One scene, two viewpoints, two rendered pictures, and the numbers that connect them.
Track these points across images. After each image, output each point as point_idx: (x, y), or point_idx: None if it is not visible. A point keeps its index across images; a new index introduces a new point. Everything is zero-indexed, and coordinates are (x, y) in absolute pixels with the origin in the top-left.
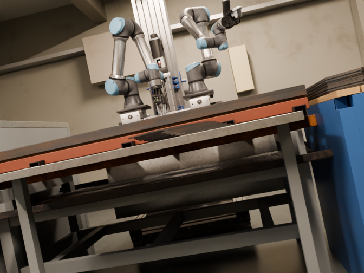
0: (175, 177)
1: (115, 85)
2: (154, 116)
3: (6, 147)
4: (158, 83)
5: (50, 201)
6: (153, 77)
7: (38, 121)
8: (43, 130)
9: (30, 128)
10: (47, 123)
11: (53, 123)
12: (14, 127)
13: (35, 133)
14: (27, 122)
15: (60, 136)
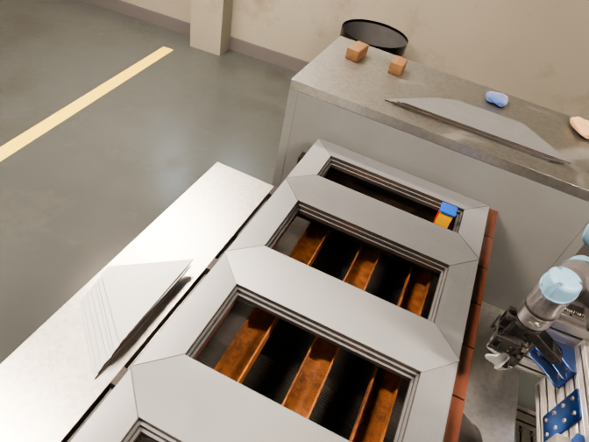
0: (284, 375)
1: (585, 232)
2: (585, 364)
3: (392, 153)
4: (520, 317)
5: (350, 240)
6: (528, 295)
7: (502, 158)
8: (505, 175)
9: (467, 157)
10: (529, 171)
11: (552, 179)
12: (429, 139)
13: (476, 168)
14: (466, 146)
15: (555, 206)
